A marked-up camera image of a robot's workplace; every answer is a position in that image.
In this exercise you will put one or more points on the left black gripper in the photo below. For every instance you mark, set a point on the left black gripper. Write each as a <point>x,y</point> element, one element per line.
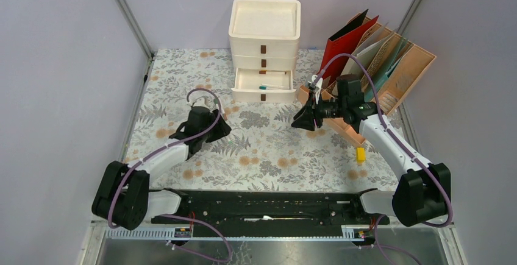
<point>221,128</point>

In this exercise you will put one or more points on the teal folder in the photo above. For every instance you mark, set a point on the teal folder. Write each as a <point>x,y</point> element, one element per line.
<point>389,65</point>

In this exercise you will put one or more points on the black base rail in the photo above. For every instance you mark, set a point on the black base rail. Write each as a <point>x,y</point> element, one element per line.
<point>260,214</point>

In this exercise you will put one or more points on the yellow eraser block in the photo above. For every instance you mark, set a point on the yellow eraser block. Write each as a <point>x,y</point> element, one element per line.
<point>360,155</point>

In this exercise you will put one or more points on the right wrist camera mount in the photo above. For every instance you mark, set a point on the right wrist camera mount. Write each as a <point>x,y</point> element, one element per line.
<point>314,86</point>

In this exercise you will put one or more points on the floral table mat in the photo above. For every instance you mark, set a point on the floral table mat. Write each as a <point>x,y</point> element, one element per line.
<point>262,153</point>

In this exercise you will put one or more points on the white three-drawer organizer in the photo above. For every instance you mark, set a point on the white three-drawer organizer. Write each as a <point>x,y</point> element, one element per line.
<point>264,35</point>

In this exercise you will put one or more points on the teal capped white marker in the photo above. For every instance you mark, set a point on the teal capped white marker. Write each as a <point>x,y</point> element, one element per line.
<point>264,88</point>

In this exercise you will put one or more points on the beige folder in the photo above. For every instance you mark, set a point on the beige folder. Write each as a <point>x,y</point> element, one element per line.
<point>367,49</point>

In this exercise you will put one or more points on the orange plastic file rack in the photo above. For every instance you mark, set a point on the orange plastic file rack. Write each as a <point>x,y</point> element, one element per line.
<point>411,68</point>

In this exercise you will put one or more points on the red folder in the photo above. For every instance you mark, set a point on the red folder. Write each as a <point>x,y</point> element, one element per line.
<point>344,40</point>

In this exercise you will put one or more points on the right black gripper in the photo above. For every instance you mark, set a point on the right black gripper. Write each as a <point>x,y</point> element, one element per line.
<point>304,119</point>

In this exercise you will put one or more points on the brown capped white marker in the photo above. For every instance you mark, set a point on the brown capped white marker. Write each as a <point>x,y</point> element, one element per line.
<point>265,72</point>

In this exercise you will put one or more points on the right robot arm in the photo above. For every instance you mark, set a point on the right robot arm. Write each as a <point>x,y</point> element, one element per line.
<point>423,192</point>

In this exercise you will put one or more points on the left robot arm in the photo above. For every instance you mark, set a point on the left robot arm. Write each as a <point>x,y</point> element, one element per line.
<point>124,197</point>

